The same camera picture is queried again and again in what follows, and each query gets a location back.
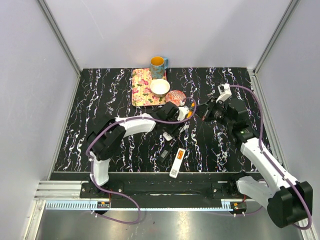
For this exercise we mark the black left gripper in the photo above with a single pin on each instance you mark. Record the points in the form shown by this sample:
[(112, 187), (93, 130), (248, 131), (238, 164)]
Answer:
[(175, 131)]

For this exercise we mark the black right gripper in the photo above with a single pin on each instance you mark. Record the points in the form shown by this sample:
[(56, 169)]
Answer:
[(206, 113)]

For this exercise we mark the white remote control with batteries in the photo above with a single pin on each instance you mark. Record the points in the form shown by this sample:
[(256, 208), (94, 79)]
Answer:
[(167, 136)]

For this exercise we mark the yellow handled screwdriver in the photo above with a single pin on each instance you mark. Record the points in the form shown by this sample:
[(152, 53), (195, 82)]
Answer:
[(191, 110)]

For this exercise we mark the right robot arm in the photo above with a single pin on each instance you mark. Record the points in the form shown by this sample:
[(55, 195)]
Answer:
[(286, 200)]

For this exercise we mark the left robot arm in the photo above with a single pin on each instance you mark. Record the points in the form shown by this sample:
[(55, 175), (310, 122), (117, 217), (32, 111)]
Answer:
[(105, 139)]

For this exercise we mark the black remote control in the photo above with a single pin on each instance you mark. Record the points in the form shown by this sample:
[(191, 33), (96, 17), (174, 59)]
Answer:
[(165, 152)]

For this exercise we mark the white remote with orange label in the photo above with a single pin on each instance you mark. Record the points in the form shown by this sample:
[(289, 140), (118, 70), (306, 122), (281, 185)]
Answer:
[(177, 163)]

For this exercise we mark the orange patterned bowl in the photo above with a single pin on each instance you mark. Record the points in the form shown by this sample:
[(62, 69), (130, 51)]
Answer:
[(176, 97)]

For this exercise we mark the white bowl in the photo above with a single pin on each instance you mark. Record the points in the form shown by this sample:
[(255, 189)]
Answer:
[(160, 87)]

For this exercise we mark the floral rectangular tray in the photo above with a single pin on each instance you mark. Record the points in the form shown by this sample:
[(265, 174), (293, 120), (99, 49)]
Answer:
[(141, 94)]

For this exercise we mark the blue butterfly mug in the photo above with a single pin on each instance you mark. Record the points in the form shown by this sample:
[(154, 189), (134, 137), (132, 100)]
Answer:
[(158, 66)]

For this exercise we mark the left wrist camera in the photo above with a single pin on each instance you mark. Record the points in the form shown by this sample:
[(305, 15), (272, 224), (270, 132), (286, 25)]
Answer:
[(183, 111)]

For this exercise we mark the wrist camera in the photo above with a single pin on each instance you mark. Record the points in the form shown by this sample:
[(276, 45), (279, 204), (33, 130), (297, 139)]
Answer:
[(224, 92), (183, 111)]

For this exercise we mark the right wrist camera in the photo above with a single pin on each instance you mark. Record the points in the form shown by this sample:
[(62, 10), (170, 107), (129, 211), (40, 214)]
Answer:
[(224, 92)]

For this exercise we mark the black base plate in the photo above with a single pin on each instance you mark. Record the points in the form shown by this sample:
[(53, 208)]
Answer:
[(160, 191)]

